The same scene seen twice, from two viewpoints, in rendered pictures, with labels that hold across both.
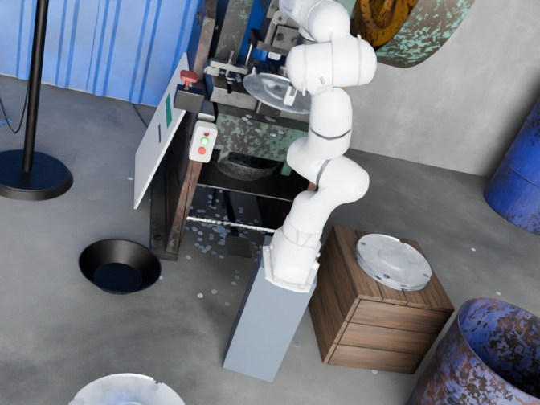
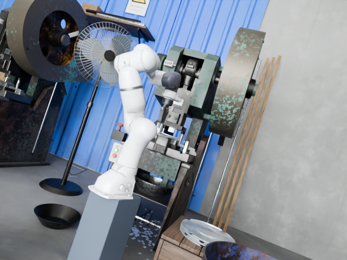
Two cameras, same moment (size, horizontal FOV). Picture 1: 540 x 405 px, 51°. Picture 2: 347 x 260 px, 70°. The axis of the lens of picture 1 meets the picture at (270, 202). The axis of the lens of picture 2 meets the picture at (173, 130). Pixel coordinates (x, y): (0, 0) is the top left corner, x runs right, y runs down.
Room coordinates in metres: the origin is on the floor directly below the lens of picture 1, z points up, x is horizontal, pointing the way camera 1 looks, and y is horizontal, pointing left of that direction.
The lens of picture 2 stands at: (0.52, -0.94, 0.80)
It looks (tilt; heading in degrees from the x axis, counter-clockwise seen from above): 1 degrees up; 34
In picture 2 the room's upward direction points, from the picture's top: 19 degrees clockwise
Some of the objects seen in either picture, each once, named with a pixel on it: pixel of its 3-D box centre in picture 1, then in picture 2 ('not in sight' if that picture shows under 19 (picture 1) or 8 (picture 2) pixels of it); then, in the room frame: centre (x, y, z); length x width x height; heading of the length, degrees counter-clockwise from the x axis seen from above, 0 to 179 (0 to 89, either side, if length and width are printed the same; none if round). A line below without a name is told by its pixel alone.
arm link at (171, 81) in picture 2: not in sight; (171, 80); (1.80, 0.05, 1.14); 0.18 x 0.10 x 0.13; 7
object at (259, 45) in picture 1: (276, 47); (172, 127); (2.19, 0.18, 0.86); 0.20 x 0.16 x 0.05; 110
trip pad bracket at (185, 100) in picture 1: (185, 112); (116, 142); (1.87, 0.40, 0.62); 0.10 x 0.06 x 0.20; 110
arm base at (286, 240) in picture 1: (296, 248); (116, 178); (1.42, -0.12, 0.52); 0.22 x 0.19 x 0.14; 4
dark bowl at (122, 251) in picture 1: (119, 271); (57, 217); (1.60, 0.44, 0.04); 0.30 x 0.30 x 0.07
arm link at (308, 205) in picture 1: (329, 194); (137, 142); (1.44, -0.15, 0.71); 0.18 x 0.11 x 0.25; 65
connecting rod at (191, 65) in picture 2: not in sight; (188, 79); (2.19, 0.18, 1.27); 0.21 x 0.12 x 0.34; 20
